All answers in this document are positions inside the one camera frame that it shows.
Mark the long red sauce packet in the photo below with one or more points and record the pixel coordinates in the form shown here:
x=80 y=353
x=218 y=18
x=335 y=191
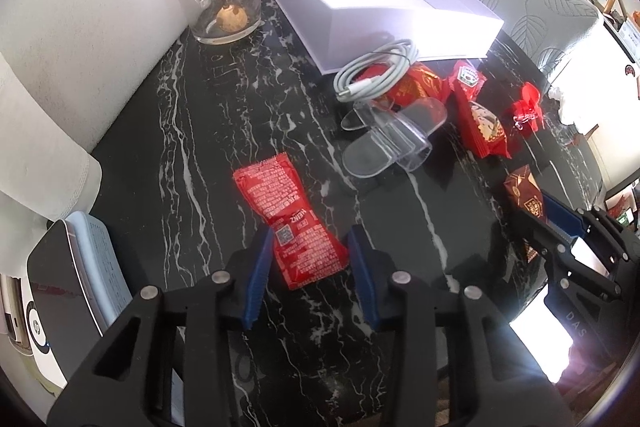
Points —
x=304 y=248

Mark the dark brown candy packet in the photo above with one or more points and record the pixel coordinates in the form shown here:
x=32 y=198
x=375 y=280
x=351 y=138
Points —
x=526 y=197

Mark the wooden spoon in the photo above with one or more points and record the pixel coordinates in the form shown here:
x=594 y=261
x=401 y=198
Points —
x=231 y=17

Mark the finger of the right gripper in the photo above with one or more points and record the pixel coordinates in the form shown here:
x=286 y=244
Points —
x=547 y=239
x=573 y=222

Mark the crumpled white tissue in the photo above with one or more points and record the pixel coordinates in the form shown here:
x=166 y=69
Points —
x=568 y=114

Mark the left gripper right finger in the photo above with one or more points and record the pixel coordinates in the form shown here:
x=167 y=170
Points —
x=493 y=379

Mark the paper towel roll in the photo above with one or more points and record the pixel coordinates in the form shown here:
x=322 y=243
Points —
x=42 y=167

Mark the red bow hair clip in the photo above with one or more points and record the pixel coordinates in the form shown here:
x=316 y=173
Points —
x=527 y=114

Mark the white foam board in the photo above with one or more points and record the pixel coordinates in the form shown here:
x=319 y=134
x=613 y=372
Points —
x=81 y=60

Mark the red cartoon snack packet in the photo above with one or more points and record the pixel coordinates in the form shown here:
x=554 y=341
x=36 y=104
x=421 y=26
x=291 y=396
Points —
x=481 y=131

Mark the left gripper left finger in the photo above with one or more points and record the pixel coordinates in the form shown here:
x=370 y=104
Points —
x=126 y=378

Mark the heinz ketchup packet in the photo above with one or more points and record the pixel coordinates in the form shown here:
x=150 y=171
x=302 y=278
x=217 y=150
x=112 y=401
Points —
x=466 y=81

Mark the red gold candy packet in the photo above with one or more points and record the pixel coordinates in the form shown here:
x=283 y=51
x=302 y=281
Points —
x=419 y=82

